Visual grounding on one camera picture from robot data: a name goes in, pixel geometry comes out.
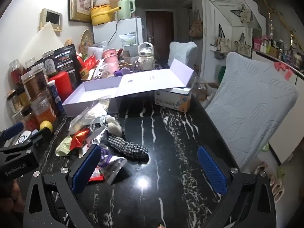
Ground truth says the pink lidded cup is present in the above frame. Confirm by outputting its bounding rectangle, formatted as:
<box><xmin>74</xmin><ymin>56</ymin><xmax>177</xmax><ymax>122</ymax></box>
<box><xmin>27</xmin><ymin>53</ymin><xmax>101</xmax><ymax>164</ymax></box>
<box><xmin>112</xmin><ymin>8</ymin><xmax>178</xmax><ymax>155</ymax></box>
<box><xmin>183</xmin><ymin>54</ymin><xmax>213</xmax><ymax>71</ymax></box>
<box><xmin>102</xmin><ymin>49</ymin><xmax>119</xmax><ymax>69</ymax></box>

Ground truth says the gold framed picture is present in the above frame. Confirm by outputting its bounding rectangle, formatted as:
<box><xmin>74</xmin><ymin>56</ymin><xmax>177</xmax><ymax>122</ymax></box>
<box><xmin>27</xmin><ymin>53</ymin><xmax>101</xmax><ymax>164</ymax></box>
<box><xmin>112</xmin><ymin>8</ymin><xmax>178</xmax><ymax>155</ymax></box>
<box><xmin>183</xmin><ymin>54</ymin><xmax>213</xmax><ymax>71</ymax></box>
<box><xmin>68</xmin><ymin>0</ymin><xmax>93</xmax><ymax>24</ymax></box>

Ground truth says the round woven plate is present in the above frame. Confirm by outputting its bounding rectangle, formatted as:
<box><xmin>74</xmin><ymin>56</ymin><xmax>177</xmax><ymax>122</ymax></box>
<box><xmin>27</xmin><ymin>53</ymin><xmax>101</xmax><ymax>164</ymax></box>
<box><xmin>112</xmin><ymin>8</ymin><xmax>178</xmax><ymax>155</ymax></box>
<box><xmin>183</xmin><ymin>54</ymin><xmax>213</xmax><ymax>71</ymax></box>
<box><xmin>79</xmin><ymin>29</ymin><xmax>93</xmax><ymax>53</ymax></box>

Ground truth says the red foil snack packet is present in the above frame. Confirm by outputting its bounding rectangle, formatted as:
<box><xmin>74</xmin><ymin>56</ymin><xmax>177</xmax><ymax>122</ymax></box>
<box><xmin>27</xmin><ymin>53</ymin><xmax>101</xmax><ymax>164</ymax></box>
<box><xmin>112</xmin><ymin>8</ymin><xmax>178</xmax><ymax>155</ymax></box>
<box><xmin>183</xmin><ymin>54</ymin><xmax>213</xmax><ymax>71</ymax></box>
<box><xmin>70</xmin><ymin>129</ymin><xmax>91</xmax><ymax>150</ymax></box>

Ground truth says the white paper leaflet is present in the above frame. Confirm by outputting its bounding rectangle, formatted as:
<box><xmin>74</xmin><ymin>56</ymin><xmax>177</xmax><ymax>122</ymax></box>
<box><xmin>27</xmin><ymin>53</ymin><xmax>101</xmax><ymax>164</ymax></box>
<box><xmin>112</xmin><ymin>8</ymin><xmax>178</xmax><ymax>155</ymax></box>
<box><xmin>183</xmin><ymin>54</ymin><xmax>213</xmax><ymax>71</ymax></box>
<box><xmin>88</xmin><ymin>46</ymin><xmax>104</xmax><ymax>60</ymax></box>

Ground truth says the white fridge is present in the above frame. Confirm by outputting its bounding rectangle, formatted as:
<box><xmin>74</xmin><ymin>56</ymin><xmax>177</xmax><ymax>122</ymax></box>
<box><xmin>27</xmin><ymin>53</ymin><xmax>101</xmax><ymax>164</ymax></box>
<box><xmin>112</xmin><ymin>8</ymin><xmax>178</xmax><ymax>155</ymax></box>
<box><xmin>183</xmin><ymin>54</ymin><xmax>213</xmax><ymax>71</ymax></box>
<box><xmin>93</xmin><ymin>18</ymin><xmax>144</xmax><ymax>50</ymax></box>

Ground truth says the green white pouch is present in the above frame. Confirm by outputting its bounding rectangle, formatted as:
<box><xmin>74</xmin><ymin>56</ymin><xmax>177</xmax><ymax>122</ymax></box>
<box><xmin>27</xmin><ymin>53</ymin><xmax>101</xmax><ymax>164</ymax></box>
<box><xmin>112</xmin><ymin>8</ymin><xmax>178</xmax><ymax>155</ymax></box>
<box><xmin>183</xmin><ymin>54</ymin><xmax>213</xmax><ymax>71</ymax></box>
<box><xmin>119</xmin><ymin>33</ymin><xmax>137</xmax><ymax>47</ymax></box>

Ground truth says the red white snack bar packet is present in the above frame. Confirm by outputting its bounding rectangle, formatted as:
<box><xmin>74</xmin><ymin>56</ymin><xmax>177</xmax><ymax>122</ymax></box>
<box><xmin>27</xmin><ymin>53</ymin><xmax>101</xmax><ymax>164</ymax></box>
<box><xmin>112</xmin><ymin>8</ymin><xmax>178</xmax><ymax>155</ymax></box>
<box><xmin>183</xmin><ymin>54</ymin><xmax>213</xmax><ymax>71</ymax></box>
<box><xmin>89</xmin><ymin>165</ymin><xmax>105</xmax><ymax>182</ymax></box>

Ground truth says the white foam board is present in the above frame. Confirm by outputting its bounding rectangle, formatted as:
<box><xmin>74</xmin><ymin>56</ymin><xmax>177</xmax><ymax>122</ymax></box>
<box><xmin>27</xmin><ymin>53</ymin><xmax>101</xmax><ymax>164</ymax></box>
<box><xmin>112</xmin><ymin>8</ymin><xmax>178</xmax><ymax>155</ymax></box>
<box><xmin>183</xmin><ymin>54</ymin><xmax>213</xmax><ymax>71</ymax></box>
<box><xmin>18</xmin><ymin>21</ymin><xmax>64</xmax><ymax>63</ymax></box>

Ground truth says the beige plush toy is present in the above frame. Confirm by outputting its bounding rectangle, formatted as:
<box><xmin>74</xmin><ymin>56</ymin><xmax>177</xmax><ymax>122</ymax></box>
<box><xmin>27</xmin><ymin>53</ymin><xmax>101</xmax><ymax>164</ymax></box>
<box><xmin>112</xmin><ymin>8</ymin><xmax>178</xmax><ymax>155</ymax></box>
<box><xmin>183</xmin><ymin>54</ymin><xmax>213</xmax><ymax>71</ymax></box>
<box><xmin>104</xmin><ymin>115</ymin><xmax>123</xmax><ymax>136</ymax></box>

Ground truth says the brown cardboard box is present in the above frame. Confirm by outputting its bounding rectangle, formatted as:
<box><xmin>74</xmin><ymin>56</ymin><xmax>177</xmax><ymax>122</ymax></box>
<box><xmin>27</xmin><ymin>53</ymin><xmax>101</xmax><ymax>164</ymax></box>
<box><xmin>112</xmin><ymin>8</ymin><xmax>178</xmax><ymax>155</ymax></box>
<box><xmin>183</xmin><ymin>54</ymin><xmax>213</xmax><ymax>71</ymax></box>
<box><xmin>104</xmin><ymin>0</ymin><xmax>125</xmax><ymax>9</ymax></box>

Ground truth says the clear plastic bag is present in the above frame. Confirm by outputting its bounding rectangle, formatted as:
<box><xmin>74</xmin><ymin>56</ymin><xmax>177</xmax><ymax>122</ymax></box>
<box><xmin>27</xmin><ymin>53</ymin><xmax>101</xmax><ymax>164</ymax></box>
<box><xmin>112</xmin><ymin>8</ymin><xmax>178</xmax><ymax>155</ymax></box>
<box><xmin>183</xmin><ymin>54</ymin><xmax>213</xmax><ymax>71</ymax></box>
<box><xmin>69</xmin><ymin>95</ymin><xmax>112</xmax><ymax>134</ymax></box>

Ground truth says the red green orange box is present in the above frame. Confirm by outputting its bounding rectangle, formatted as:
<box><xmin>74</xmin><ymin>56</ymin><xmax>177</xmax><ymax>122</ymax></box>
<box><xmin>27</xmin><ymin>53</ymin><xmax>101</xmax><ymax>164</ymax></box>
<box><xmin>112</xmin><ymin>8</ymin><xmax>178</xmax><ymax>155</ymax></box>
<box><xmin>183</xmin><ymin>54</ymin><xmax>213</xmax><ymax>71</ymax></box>
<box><xmin>79</xmin><ymin>66</ymin><xmax>90</xmax><ymax>79</ymax></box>

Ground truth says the beige wall intercom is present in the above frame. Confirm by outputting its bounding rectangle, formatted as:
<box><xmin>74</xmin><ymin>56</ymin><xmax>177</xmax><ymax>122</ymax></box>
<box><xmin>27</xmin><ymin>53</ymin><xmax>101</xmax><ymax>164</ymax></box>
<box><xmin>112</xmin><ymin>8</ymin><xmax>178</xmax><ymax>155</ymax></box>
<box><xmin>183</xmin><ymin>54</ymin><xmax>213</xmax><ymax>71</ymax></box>
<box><xmin>39</xmin><ymin>8</ymin><xmax>63</xmax><ymax>32</ymax></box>

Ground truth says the blue printed cardboard box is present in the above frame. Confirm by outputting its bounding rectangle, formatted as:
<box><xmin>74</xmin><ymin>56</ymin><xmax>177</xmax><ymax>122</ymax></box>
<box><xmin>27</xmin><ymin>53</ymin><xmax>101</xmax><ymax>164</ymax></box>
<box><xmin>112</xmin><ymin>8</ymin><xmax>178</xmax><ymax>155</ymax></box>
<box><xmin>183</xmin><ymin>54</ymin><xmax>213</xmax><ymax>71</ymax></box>
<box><xmin>154</xmin><ymin>87</ymin><xmax>192</xmax><ymax>113</ymax></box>

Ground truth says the black printed pouch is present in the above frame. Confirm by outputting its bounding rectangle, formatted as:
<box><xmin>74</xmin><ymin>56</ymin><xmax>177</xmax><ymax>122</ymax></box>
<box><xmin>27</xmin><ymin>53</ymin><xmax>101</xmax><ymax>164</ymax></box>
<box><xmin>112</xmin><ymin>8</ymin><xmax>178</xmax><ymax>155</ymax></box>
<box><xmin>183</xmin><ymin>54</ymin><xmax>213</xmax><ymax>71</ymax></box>
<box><xmin>46</xmin><ymin>44</ymin><xmax>80</xmax><ymax>86</ymax></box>

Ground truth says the row of cosmetic bottles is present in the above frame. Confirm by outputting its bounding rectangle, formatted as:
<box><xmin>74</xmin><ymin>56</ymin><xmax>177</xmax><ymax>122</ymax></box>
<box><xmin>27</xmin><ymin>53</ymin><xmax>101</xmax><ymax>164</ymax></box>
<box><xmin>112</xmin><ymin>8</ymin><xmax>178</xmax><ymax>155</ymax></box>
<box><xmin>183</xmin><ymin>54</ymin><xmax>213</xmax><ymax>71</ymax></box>
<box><xmin>253</xmin><ymin>34</ymin><xmax>304</xmax><ymax>70</ymax></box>

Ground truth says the lavender gift box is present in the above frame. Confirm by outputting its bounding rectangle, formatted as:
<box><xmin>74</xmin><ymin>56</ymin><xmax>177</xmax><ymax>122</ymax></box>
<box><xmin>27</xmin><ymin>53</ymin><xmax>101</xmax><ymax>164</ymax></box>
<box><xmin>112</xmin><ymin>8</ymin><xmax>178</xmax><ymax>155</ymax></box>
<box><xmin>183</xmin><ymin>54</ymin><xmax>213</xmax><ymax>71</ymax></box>
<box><xmin>62</xmin><ymin>59</ymin><xmax>197</xmax><ymax>117</ymax></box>

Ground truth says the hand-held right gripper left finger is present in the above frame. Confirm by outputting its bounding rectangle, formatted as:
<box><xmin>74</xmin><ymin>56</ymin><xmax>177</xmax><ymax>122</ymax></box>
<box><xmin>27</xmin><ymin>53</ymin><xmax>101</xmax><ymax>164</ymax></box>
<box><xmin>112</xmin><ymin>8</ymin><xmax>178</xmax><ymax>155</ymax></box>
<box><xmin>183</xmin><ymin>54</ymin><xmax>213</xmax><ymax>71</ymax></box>
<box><xmin>23</xmin><ymin>144</ymin><xmax>103</xmax><ymax>228</ymax></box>

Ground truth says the red canister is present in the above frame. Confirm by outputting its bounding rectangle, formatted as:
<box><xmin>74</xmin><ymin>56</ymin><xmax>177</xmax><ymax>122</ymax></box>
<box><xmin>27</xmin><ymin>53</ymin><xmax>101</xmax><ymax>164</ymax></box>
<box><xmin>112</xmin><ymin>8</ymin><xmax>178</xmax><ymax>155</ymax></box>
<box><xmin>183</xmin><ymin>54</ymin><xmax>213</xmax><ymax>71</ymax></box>
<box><xmin>49</xmin><ymin>71</ymin><xmax>73</xmax><ymax>101</ymax></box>

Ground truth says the silver purple snack packet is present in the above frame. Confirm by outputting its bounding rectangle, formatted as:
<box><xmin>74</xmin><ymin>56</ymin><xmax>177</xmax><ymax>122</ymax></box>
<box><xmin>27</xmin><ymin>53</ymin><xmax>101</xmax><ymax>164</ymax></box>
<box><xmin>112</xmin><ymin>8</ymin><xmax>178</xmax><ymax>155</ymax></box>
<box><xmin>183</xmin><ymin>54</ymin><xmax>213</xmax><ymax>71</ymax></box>
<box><xmin>98</xmin><ymin>147</ymin><xmax>130</xmax><ymax>185</ymax></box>

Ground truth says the person's left hand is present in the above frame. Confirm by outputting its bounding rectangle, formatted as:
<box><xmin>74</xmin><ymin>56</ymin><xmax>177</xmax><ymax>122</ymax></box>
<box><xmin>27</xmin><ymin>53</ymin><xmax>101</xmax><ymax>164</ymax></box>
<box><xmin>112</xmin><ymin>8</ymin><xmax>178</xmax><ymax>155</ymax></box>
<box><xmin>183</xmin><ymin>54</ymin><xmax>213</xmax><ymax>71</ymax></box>
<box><xmin>0</xmin><ymin>178</ymin><xmax>26</xmax><ymax>219</ymax></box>

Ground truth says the small white device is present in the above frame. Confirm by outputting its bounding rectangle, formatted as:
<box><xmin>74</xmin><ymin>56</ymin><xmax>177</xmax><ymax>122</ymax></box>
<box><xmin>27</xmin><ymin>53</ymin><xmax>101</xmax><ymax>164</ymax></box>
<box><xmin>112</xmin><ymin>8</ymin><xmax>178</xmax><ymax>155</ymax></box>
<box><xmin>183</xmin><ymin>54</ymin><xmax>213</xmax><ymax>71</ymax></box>
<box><xmin>18</xmin><ymin>130</ymin><xmax>38</xmax><ymax>145</ymax></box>

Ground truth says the green kettle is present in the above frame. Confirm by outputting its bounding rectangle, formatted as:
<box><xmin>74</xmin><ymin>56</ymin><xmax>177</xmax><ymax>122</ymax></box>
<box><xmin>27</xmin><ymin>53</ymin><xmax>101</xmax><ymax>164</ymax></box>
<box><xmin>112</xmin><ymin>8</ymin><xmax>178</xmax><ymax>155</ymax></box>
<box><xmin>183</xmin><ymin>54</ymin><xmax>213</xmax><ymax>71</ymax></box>
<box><xmin>117</xmin><ymin>0</ymin><xmax>136</xmax><ymax>21</ymax></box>

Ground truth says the blue tube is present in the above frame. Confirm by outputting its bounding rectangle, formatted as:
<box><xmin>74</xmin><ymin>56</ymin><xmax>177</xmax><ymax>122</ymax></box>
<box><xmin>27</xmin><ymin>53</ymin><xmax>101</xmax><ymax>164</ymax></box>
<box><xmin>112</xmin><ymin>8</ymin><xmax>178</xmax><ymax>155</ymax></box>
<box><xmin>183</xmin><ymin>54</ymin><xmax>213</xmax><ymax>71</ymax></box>
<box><xmin>47</xmin><ymin>81</ymin><xmax>66</xmax><ymax>116</ymax></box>

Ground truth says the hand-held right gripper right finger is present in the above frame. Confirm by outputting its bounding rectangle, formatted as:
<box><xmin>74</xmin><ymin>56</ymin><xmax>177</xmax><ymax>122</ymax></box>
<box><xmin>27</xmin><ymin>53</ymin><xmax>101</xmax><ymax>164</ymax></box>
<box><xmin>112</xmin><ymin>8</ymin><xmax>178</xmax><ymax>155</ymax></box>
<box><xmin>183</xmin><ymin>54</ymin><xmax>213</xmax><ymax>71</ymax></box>
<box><xmin>198</xmin><ymin>146</ymin><xmax>277</xmax><ymax>228</ymax></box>

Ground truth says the red gift packet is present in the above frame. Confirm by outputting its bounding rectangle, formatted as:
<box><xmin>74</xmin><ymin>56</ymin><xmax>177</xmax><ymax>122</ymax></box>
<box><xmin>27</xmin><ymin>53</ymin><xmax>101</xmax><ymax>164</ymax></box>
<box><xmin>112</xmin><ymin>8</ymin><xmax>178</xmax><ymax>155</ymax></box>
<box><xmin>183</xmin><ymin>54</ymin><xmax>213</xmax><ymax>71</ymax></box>
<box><xmin>78</xmin><ymin>55</ymin><xmax>100</xmax><ymax>76</ymax></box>

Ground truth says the brown tote bag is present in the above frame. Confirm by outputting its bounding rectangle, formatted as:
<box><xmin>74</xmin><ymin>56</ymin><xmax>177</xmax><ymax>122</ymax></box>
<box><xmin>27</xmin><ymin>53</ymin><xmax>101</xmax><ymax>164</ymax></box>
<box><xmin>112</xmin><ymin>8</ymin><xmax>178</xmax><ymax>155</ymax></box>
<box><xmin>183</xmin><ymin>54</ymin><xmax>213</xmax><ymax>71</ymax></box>
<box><xmin>190</xmin><ymin>9</ymin><xmax>204</xmax><ymax>38</ymax></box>

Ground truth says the pink paper tag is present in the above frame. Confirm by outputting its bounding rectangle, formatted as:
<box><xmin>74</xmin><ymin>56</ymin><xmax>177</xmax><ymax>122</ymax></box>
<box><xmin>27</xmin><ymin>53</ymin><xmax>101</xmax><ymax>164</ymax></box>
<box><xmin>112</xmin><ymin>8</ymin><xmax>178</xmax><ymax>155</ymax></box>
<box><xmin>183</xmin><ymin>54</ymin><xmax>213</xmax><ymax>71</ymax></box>
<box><xmin>274</xmin><ymin>62</ymin><xmax>294</xmax><ymax>81</ymax></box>

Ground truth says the brown door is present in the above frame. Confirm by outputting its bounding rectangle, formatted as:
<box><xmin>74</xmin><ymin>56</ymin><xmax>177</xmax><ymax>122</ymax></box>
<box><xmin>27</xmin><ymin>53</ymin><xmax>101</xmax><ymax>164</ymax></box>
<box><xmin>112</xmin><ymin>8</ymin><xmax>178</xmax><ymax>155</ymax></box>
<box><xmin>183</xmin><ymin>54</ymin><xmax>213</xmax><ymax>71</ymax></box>
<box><xmin>145</xmin><ymin>11</ymin><xmax>174</xmax><ymax>53</ymax></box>

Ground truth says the grey flat box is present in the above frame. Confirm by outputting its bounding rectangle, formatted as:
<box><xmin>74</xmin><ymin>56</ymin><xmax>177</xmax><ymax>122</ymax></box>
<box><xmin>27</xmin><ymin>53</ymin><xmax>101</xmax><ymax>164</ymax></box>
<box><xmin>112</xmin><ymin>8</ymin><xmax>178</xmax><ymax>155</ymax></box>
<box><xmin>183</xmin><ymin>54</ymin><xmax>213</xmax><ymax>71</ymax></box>
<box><xmin>123</xmin><ymin>44</ymin><xmax>140</xmax><ymax>58</ymax></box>

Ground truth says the cream robot-shaped bottle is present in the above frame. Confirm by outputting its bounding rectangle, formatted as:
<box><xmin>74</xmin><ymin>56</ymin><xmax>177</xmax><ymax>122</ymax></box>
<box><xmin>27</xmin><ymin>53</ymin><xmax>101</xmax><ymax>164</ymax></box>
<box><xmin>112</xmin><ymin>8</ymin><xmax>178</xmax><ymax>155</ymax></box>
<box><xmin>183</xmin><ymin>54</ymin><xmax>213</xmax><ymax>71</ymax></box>
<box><xmin>137</xmin><ymin>42</ymin><xmax>156</xmax><ymax>71</ymax></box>

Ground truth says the cluster of clear food jars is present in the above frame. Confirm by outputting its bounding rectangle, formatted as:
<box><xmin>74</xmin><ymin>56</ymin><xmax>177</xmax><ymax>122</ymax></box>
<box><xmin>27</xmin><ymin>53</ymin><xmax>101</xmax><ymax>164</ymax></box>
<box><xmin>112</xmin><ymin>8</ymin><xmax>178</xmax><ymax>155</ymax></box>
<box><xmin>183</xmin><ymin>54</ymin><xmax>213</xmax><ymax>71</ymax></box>
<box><xmin>5</xmin><ymin>51</ymin><xmax>58</xmax><ymax>129</ymax></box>

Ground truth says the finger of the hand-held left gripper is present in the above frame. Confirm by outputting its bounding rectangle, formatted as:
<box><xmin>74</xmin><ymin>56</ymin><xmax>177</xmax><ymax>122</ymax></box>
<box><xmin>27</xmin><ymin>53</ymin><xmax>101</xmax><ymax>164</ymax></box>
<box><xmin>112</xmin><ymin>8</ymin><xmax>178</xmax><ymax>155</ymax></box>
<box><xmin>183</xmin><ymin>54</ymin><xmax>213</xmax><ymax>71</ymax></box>
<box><xmin>0</xmin><ymin>134</ymin><xmax>46</xmax><ymax>155</ymax></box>
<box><xmin>0</xmin><ymin>122</ymin><xmax>24</xmax><ymax>145</ymax></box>

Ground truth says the green bag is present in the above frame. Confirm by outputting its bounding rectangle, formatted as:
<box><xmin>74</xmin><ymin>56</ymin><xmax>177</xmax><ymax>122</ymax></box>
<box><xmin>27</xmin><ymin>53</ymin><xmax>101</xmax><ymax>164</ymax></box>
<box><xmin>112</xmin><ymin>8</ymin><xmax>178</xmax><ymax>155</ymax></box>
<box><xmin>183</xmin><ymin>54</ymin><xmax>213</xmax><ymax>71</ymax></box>
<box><xmin>217</xmin><ymin>66</ymin><xmax>226</xmax><ymax>82</ymax></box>

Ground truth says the black power cable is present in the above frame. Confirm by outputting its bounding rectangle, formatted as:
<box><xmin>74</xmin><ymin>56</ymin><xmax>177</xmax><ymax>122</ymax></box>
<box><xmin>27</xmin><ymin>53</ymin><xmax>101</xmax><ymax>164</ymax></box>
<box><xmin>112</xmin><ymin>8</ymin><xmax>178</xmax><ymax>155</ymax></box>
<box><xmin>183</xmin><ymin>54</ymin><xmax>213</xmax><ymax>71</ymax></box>
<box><xmin>107</xmin><ymin>20</ymin><xmax>122</xmax><ymax>45</ymax></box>

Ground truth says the yellow pot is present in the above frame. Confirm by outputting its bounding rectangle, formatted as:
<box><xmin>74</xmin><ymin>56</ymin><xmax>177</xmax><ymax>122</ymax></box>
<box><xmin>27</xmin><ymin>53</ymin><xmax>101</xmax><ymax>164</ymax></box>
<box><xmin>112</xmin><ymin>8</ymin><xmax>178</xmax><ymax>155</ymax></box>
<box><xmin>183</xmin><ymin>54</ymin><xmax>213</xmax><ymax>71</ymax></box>
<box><xmin>90</xmin><ymin>5</ymin><xmax>120</xmax><ymax>26</ymax></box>

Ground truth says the canvas tote bag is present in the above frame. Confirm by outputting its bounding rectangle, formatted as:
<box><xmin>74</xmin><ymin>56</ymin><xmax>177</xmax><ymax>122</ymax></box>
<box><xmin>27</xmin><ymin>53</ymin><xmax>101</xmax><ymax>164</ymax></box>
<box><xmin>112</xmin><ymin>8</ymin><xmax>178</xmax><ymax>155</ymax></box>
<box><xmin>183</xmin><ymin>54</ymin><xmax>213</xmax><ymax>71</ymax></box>
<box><xmin>235</xmin><ymin>32</ymin><xmax>253</xmax><ymax>57</ymax></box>
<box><xmin>231</xmin><ymin>5</ymin><xmax>252</xmax><ymax>25</ymax></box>
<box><xmin>215</xmin><ymin>24</ymin><xmax>232</xmax><ymax>53</ymax></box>

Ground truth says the crumpled plastic bag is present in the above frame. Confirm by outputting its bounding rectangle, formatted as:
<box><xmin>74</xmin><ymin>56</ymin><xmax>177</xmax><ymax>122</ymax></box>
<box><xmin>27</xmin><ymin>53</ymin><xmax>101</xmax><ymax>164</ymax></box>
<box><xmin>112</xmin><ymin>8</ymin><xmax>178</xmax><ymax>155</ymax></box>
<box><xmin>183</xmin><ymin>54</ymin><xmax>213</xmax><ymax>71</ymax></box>
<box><xmin>192</xmin><ymin>77</ymin><xmax>215</xmax><ymax>100</ymax></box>

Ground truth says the pale blue covered chair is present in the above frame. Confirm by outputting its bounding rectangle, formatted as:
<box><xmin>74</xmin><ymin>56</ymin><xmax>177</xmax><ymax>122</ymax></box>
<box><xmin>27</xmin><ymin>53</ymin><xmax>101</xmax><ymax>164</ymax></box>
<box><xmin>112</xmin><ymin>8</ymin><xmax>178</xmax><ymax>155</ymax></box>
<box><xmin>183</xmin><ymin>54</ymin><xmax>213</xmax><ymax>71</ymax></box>
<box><xmin>167</xmin><ymin>41</ymin><xmax>198</xmax><ymax>70</ymax></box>
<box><xmin>205</xmin><ymin>52</ymin><xmax>299</xmax><ymax>169</ymax></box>

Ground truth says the green snack packet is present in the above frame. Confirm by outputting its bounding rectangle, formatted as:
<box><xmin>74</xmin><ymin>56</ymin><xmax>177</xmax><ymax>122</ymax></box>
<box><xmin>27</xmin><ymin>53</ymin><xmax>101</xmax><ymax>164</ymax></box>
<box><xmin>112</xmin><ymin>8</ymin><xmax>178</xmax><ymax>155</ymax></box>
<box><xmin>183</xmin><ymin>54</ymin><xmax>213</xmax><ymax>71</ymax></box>
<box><xmin>55</xmin><ymin>136</ymin><xmax>73</xmax><ymax>157</ymax></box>

